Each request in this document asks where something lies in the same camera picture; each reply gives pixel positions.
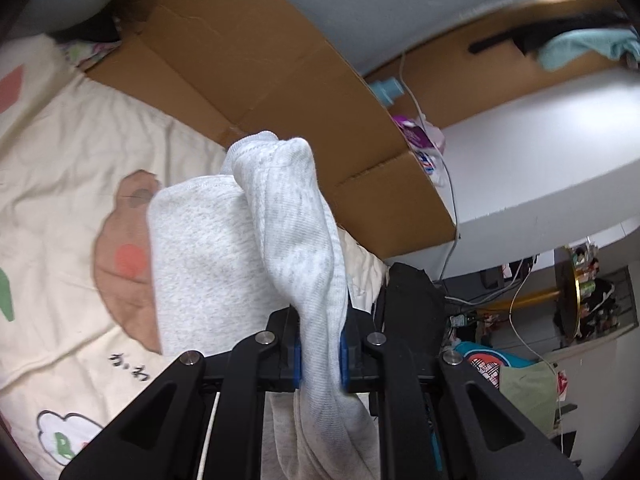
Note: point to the flattened cardboard box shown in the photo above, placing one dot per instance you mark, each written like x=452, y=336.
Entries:
x=260, y=70

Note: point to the purple and white packet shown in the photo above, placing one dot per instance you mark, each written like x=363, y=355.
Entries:
x=417, y=135

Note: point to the black folded garment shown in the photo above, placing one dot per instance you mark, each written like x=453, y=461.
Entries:
x=415, y=310

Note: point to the teal printed blanket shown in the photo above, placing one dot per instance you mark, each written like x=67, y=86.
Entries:
x=482, y=365

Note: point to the light teal cloth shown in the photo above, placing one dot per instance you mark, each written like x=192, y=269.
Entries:
x=585, y=47

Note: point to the white board panel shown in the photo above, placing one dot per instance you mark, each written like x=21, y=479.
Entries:
x=550, y=160

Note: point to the grey plastic-wrapped mattress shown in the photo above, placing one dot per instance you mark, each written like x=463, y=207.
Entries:
x=425, y=0

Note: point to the light blue bottle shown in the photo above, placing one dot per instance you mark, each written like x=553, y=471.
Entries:
x=387, y=90

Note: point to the light grey sweatshirt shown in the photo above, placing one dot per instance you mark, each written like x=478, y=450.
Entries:
x=215, y=260

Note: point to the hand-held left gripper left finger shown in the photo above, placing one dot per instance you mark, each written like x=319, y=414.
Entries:
x=296, y=365

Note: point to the cream printed blanket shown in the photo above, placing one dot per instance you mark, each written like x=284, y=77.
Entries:
x=65, y=160

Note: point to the pale green cloth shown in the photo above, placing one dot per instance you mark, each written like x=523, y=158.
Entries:
x=530, y=395

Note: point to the gold round side table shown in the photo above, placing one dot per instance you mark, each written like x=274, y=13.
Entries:
x=570, y=300

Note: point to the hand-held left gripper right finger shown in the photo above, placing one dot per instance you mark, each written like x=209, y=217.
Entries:
x=344, y=365

